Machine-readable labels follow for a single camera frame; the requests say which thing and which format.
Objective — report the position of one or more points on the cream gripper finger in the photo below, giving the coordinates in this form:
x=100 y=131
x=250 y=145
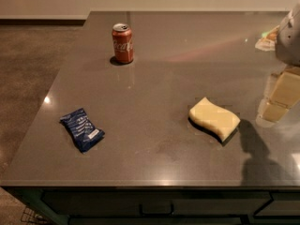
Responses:
x=283 y=89
x=269 y=113

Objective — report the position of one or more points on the blue rxbar blueberry packet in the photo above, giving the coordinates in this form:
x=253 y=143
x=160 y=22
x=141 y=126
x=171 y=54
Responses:
x=82 y=131

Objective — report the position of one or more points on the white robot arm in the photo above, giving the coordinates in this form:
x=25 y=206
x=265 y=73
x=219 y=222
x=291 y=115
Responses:
x=287 y=48

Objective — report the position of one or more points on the yellow sponge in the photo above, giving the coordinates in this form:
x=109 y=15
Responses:
x=220 y=121

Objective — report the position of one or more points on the crumpled snack wrapper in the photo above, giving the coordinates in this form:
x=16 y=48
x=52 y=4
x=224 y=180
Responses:
x=268 y=40

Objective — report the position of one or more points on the red Coca-Cola can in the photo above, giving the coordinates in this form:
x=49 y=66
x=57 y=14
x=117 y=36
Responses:
x=122 y=43

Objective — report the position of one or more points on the dark cabinet drawer front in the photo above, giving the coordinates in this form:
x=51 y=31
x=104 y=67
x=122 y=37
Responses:
x=146 y=203

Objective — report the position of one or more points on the wire basket on floor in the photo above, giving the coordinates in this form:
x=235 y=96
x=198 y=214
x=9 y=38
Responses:
x=30 y=217

